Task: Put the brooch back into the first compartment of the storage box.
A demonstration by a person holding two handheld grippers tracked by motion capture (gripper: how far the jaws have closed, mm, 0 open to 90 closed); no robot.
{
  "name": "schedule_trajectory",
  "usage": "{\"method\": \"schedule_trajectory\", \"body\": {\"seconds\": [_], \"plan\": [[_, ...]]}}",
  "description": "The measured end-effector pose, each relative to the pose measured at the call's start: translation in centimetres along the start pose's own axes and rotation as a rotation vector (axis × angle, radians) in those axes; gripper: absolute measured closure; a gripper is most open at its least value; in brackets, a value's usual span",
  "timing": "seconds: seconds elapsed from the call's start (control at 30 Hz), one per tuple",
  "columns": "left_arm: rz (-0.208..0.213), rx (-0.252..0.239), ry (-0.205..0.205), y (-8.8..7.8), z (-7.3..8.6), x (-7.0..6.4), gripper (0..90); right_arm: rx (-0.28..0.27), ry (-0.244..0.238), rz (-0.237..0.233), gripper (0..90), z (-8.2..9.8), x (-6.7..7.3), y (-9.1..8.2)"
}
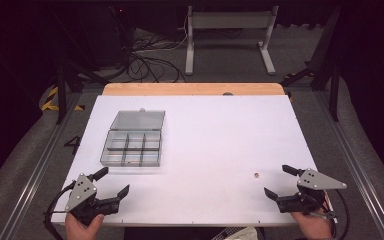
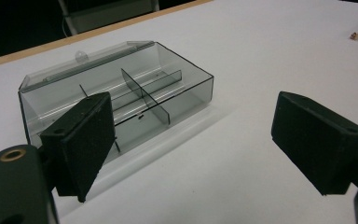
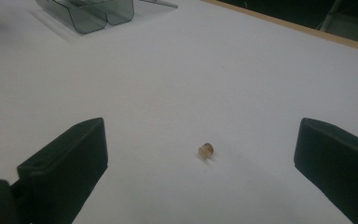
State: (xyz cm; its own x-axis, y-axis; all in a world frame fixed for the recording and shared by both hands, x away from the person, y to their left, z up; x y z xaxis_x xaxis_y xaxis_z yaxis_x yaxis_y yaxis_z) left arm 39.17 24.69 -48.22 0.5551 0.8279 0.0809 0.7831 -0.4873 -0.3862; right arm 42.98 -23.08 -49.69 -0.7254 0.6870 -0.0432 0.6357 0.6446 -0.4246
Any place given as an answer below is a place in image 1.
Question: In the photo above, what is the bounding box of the person's white clothing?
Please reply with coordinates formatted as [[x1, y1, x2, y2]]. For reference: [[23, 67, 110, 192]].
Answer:
[[211, 226, 259, 240]]

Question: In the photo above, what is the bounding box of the white floor cable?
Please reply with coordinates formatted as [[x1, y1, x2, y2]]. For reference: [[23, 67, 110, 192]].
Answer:
[[136, 14, 190, 53]]

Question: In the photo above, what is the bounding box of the black metal stand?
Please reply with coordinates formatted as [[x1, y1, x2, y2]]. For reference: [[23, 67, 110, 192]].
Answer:
[[279, 5, 343, 123], [48, 6, 109, 125]]

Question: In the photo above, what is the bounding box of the person's left hand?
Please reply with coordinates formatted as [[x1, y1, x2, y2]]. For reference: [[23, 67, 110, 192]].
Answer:
[[64, 212, 105, 240]]

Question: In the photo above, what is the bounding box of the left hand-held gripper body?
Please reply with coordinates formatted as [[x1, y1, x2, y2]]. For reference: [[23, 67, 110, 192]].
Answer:
[[64, 172, 121, 227]]

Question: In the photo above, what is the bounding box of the clear plastic compartment box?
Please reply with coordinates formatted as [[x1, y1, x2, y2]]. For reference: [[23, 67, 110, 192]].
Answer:
[[99, 107, 166, 168]]

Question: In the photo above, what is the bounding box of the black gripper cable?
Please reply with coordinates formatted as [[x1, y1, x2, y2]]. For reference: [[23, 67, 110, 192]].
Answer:
[[43, 180, 77, 240], [329, 189, 351, 240]]

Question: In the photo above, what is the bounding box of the aluminium floor rail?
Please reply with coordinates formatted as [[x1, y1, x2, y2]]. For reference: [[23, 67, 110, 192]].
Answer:
[[0, 92, 83, 240], [314, 90, 384, 240]]

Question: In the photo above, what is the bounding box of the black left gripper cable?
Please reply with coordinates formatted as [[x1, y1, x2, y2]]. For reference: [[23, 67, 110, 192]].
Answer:
[[43, 180, 77, 240]]

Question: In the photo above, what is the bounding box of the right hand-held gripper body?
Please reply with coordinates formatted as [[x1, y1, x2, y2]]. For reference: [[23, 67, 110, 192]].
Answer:
[[276, 167, 348, 214]]

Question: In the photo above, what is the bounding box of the tangle of black floor cables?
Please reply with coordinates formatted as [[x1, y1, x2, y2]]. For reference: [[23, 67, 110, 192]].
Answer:
[[125, 31, 188, 84]]

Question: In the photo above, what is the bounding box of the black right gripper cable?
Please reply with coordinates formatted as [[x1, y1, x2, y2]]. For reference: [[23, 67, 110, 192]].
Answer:
[[329, 189, 351, 240]]

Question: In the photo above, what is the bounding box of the yellow black floor tape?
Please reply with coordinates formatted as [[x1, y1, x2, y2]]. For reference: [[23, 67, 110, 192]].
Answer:
[[39, 85, 86, 113]]

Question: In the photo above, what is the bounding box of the person's right hand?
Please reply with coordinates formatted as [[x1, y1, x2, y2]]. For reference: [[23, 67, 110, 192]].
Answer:
[[291, 208, 333, 240]]

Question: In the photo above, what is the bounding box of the white metal table frame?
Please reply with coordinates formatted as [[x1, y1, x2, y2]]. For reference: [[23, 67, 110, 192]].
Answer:
[[184, 4, 280, 77]]

